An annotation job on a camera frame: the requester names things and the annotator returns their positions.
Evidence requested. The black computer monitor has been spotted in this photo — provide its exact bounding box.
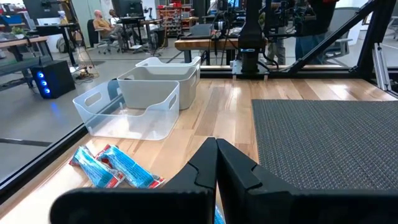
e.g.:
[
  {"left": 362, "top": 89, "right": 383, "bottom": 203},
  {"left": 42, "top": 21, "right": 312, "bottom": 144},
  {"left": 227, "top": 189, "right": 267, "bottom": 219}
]
[
  {"left": 111, "top": 0, "right": 145, "bottom": 19},
  {"left": 22, "top": 0, "right": 62, "bottom": 20}
]

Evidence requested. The grey plastic bin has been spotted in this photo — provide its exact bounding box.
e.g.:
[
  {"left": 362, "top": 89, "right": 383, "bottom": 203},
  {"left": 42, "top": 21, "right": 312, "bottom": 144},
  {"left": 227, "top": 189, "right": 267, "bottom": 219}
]
[{"left": 116, "top": 65, "right": 200, "bottom": 111}]

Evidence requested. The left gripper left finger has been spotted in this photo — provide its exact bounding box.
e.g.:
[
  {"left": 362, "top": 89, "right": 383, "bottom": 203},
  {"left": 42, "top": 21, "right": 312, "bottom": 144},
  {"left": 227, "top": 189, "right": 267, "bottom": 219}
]
[{"left": 49, "top": 137, "right": 218, "bottom": 224}]

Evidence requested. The wooden workbench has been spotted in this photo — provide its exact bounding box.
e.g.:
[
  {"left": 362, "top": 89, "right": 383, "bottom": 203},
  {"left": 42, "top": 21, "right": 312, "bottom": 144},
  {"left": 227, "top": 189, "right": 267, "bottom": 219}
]
[{"left": 174, "top": 36, "right": 271, "bottom": 67}]

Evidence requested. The wooden desk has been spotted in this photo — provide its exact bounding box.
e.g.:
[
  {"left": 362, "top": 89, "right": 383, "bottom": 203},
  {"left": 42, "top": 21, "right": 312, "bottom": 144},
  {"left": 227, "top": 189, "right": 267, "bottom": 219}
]
[{"left": 0, "top": 34, "right": 52, "bottom": 63}]

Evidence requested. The black aluminium table frame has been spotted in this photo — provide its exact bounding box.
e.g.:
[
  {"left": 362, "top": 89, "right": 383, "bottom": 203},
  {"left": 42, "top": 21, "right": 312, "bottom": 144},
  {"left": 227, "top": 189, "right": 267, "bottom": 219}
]
[{"left": 0, "top": 0, "right": 398, "bottom": 205}]

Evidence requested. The person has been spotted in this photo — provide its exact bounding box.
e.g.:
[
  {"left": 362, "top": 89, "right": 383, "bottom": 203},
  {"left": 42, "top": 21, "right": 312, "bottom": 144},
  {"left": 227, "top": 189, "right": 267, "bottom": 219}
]
[
  {"left": 294, "top": 0, "right": 340, "bottom": 65},
  {"left": 108, "top": 8, "right": 122, "bottom": 26},
  {"left": 266, "top": 0, "right": 287, "bottom": 65},
  {"left": 92, "top": 9, "right": 125, "bottom": 53}
]

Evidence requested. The red-end chewy granola bar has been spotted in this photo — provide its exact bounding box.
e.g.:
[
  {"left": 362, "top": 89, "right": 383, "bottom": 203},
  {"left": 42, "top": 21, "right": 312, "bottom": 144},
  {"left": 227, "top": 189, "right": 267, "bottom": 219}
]
[
  {"left": 95, "top": 144, "right": 166, "bottom": 190},
  {"left": 68, "top": 145, "right": 126, "bottom": 189}
]

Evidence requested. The blue-end chewy granola bar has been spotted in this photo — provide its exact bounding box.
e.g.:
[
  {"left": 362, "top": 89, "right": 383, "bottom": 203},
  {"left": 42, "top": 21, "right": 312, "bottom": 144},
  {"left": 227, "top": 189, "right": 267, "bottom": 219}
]
[{"left": 213, "top": 204, "right": 226, "bottom": 224}]

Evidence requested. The white plastic bin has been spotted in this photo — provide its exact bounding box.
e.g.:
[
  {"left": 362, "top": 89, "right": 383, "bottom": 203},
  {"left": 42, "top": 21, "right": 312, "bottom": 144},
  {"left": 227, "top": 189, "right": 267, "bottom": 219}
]
[{"left": 135, "top": 55, "right": 202, "bottom": 85}]

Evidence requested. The grey office chair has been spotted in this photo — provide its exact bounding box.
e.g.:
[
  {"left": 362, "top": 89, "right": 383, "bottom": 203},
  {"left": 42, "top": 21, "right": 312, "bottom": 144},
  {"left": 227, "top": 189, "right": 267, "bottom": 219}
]
[{"left": 322, "top": 6, "right": 363, "bottom": 65}]

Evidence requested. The clear plastic bin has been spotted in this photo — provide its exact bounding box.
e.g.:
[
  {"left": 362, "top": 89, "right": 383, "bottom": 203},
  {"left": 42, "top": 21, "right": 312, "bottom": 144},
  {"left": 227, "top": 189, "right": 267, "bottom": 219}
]
[{"left": 72, "top": 79, "right": 181, "bottom": 142}]

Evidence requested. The red parts shelf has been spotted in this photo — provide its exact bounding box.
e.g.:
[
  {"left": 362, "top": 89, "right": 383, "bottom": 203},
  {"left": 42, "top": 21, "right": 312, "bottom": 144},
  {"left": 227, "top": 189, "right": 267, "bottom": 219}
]
[{"left": 157, "top": 0, "right": 200, "bottom": 39}]

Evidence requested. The black office chair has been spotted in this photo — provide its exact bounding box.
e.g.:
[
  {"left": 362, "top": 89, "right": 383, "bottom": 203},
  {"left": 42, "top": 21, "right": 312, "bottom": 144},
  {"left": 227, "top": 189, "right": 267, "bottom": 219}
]
[{"left": 86, "top": 18, "right": 122, "bottom": 56}]

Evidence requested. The black computer tower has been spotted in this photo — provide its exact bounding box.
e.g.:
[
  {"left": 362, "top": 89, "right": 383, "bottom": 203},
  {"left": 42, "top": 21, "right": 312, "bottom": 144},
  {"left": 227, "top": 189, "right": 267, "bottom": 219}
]
[{"left": 30, "top": 60, "right": 76, "bottom": 100}]

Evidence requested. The black desk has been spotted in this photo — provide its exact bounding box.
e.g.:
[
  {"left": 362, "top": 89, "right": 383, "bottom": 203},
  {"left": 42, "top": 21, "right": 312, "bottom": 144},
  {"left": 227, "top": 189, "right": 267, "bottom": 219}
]
[{"left": 35, "top": 22, "right": 78, "bottom": 68}]

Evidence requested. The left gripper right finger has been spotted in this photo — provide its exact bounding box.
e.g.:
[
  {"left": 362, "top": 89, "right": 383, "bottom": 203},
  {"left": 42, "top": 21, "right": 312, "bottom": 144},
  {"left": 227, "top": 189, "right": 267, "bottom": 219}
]
[{"left": 216, "top": 138, "right": 398, "bottom": 224}]

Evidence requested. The grey woven placemat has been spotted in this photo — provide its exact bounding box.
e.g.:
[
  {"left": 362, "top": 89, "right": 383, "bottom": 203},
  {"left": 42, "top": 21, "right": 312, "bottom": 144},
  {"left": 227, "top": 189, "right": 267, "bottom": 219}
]
[{"left": 251, "top": 98, "right": 398, "bottom": 192}]

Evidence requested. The small potted plant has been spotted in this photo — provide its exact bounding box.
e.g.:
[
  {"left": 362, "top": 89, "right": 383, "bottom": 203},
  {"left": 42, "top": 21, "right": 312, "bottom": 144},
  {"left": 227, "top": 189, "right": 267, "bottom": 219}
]
[{"left": 10, "top": 26, "right": 28, "bottom": 40}]

